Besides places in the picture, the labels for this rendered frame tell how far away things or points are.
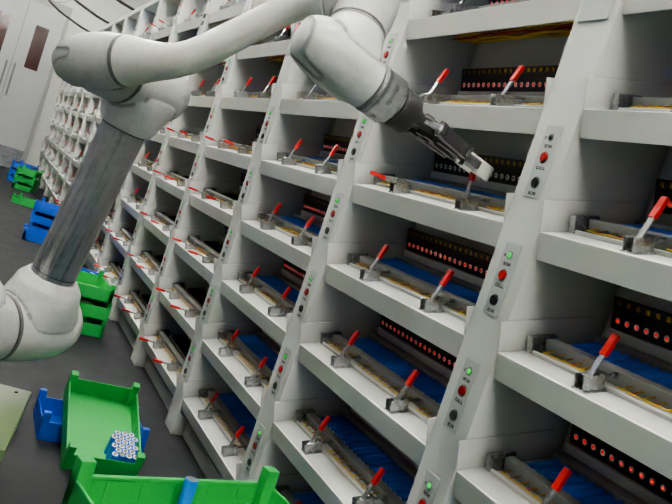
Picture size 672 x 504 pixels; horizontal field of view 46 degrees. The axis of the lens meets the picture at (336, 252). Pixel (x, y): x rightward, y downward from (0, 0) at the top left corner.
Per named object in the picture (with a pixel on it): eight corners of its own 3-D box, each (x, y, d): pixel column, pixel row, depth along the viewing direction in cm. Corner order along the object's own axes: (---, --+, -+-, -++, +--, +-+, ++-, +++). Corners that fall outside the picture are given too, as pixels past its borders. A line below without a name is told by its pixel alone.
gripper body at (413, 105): (372, 121, 141) (409, 149, 145) (394, 123, 134) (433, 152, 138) (393, 86, 142) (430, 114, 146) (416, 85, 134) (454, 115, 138)
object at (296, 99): (361, 120, 195) (366, 63, 192) (280, 113, 249) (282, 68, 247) (432, 125, 203) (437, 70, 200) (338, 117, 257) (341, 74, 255)
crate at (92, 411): (135, 479, 211) (145, 458, 208) (59, 468, 203) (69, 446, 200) (131, 403, 236) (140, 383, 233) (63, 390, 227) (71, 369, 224)
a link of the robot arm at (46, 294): (-41, 337, 177) (34, 336, 196) (1, 377, 170) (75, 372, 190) (105, 25, 166) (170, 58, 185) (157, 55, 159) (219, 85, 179)
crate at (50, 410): (36, 439, 215) (45, 412, 215) (32, 412, 234) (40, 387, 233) (142, 456, 229) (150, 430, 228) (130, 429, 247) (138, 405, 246)
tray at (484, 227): (501, 248, 133) (507, 192, 131) (351, 202, 187) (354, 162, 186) (593, 248, 141) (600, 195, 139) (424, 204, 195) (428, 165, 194)
